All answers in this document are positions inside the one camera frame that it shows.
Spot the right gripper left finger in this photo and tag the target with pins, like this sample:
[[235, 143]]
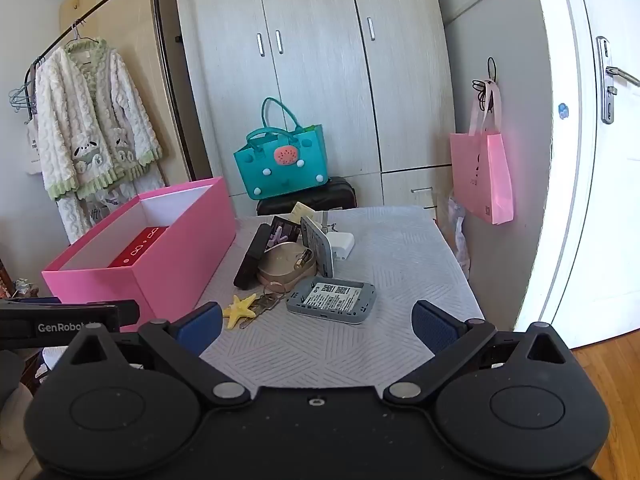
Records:
[[177, 347]]

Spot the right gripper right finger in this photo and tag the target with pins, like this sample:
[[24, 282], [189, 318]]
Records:
[[454, 344]]

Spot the yellow starfish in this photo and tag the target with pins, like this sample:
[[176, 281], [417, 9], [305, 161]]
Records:
[[238, 310]]

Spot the black silicone case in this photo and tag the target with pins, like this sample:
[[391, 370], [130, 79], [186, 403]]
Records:
[[248, 270]]

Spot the pink cardboard box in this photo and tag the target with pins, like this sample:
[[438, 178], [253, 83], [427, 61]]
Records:
[[170, 277]]

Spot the silver keys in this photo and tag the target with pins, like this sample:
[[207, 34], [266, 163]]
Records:
[[263, 304]]

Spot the grey battery case with label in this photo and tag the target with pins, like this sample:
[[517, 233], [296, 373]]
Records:
[[335, 300]]

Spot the beige glasses case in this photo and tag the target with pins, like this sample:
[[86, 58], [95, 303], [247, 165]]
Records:
[[284, 265]]

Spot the white charger adapter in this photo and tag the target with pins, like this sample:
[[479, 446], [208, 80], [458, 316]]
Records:
[[342, 244]]

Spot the purple starfish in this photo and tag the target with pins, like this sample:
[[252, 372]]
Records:
[[278, 235]]

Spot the black booklet card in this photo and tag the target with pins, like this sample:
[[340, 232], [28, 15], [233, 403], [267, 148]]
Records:
[[294, 227]]

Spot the white door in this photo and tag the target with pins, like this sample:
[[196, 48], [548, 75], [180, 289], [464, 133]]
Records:
[[585, 279]]

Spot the pink paper bag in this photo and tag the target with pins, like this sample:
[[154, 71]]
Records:
[[480, 170]]

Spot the black suitcase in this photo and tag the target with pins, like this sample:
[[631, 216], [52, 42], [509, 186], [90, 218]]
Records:
[[337, 193]]

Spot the white fleece robe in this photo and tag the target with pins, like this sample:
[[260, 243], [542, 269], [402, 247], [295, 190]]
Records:
[[97, 146]]

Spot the teal felt tote bag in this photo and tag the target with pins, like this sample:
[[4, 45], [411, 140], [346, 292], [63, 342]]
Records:
[[275, 161]]

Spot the white wardrobe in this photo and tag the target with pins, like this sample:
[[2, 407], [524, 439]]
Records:
[[374, 73]]

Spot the black clothes rack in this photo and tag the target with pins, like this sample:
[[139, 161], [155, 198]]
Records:
[[147, 35]]

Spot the silver door handle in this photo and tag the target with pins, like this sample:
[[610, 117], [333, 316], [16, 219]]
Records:
[[609, 73]]

